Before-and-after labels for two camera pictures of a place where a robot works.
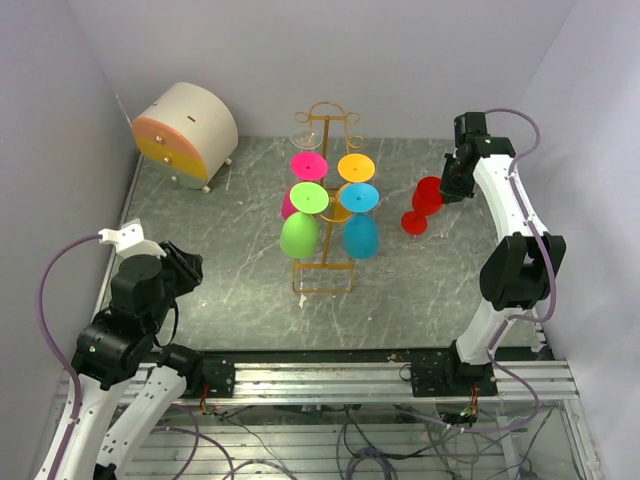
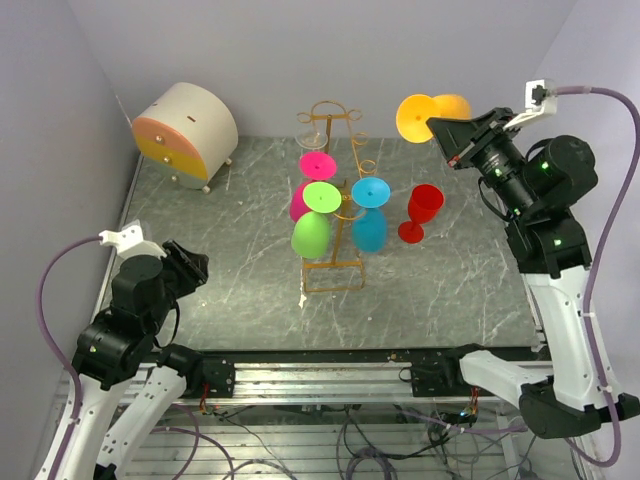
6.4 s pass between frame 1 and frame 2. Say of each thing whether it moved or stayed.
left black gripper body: stayed
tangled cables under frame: stayed
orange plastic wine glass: moved
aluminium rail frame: stayed
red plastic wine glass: moved
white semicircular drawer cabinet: stayed
